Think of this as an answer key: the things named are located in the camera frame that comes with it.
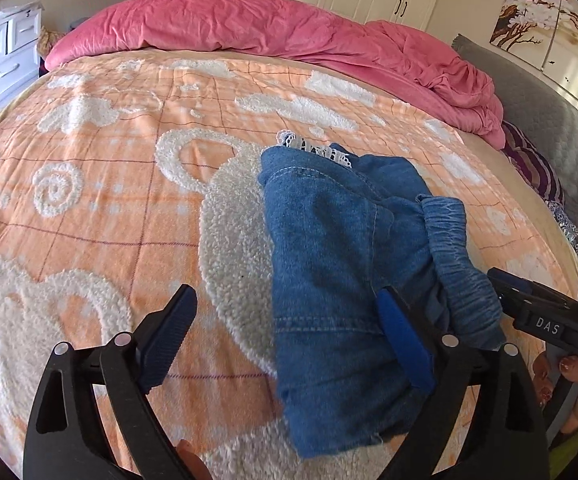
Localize blue denim pants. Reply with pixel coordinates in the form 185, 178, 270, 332
258, 130, 505, 458

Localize pink duvet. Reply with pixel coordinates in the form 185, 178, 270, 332
45, 0, 506, 150

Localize purple striped pillow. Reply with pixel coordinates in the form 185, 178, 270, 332
502, 120, 564, 206

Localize right hand red nails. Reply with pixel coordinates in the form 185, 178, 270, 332
533, 351, 578, 440

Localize grey padded headboard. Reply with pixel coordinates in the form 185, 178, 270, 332
452, 35, 578, 222

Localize tan bed sheet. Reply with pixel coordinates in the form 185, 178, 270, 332
458, 130, 578, 281

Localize left hand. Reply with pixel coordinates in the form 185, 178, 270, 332
176, 440, 213, 480

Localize blossom wall painting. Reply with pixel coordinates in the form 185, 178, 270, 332
490, 0, 578, 101

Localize orange bear blanket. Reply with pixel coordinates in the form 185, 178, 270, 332
0, 50, 578, 479

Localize green fleece sleeve forearm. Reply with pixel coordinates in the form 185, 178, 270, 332
548, 424, 578, 480

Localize white drawer dresser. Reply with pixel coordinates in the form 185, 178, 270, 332
0, 1, 42, 111

